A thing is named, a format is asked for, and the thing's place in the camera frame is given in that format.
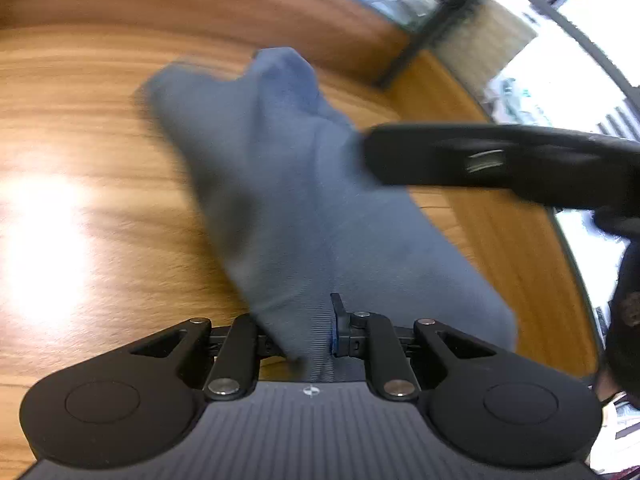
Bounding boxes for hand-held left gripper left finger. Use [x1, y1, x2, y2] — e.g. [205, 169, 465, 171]
[131, 314, 281, 402]

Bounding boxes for dark grey pants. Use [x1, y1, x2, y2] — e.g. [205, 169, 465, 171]
[134, 47, 520, 385]

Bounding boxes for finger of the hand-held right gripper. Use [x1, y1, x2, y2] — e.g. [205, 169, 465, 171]
[362, 122, 516, 188]

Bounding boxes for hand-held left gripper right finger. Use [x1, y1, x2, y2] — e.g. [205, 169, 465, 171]
[330, 292, 496, 402]

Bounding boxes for beige ribbed sheet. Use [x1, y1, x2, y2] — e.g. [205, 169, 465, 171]
[437, 0, 538, 93]

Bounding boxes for white paper with green print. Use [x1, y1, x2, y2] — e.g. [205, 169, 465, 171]
[482, 75, 548, 123]

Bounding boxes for window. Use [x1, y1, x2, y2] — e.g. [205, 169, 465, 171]
[550, 0, 640, 78]

